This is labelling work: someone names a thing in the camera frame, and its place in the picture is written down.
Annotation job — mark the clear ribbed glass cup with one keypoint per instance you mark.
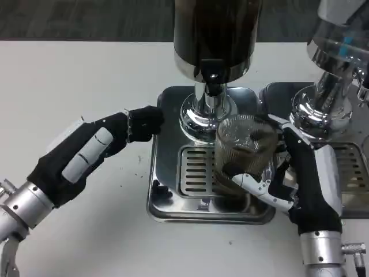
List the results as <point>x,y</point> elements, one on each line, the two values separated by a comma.
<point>245,144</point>

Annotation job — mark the black dispenser tap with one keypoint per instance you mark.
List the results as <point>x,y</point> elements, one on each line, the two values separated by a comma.
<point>212,73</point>

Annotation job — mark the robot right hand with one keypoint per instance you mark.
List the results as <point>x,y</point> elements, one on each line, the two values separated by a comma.
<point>311,187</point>

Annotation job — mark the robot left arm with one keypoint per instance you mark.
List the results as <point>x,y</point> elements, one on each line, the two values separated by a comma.
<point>23,206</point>

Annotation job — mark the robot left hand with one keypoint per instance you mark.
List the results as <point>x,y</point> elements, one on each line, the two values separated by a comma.
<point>95,150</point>

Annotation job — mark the steel drip tray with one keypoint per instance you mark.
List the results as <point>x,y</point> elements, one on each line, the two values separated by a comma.
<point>354,199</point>
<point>164,173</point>

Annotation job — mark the steel slotted drain grid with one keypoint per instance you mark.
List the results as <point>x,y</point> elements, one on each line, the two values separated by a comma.
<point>197,173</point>
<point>350,164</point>

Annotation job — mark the clear tank drink dispenser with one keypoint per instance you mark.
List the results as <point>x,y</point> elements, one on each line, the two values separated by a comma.
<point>331,57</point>

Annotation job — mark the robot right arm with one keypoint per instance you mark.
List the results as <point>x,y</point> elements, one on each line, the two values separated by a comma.
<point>320,254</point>

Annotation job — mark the dark drink dispenser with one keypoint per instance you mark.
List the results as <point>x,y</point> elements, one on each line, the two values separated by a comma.
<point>216,31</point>

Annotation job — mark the chrome dispenser tap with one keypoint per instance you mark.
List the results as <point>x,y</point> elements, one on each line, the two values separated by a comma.
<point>363,83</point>

